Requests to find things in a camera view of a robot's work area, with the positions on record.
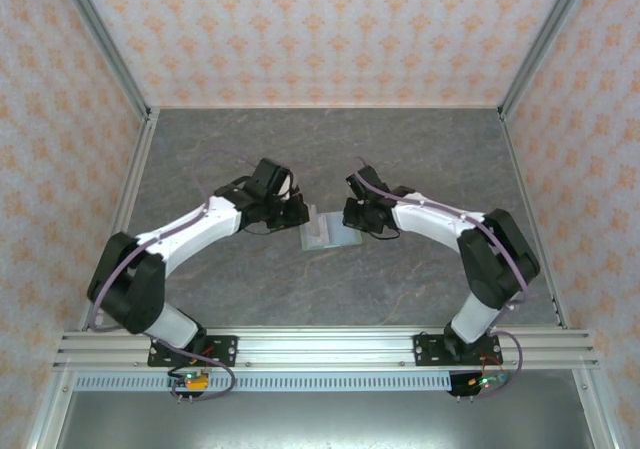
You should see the aluminium side rail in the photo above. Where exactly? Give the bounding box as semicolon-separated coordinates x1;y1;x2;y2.
79;108;161;330
499;108;571;330

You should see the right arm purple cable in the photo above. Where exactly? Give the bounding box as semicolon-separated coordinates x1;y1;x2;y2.
353;156;531;401

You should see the left aluminium frame leg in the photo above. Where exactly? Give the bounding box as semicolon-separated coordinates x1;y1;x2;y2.
27;368;76;449

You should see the aluminium mounting rail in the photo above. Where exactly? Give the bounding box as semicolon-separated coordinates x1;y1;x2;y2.
52;327;600;370

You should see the left controller board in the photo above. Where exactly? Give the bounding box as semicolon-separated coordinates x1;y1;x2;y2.
167;368;211;395

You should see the left aluminium corner post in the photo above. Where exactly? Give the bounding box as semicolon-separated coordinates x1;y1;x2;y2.
52;0;154;120

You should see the right controller board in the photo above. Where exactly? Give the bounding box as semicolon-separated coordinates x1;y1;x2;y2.
469;371;509;390

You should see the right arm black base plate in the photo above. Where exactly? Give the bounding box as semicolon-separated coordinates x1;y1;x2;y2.
412;332;501;368

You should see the right aluminium corner post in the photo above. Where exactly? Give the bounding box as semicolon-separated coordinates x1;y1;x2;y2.
497;0;596;120

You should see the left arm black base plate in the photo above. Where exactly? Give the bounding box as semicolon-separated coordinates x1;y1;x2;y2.
147;335;239;368

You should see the green card holder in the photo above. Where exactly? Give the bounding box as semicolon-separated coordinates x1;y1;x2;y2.
298;203;363;254

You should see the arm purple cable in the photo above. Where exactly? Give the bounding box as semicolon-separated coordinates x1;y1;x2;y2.
353;156;531;401
88;150;237;403

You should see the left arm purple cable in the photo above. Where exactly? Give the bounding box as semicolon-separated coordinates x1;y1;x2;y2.
88;150;237;403

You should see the left aluminium side rail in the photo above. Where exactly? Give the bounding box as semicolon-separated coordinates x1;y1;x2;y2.
79;108;161;330

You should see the controller board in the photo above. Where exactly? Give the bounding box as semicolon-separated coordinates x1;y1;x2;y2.
469;371;509;390
167;368;211;395

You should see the right aluminium frame leg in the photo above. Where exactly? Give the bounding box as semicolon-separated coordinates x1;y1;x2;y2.
572;368;616;449

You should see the aluminium frame leg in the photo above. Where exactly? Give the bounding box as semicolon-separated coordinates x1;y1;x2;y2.
27;368;76;449
572;368;616;449

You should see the grey metal panel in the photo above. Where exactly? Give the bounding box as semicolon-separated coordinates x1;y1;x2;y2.
54;391;601;449

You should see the slotted grey cable duct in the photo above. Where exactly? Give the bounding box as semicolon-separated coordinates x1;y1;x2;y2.
73;372;454;393

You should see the right aluminium side rail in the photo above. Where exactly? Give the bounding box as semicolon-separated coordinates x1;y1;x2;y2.
499;108;571;330

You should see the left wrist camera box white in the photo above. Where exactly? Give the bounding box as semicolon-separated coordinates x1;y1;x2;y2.
277;173;301;203

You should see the aluminium corner post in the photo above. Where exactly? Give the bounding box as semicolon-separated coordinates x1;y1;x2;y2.
497;0;596;120
52;0;154;120

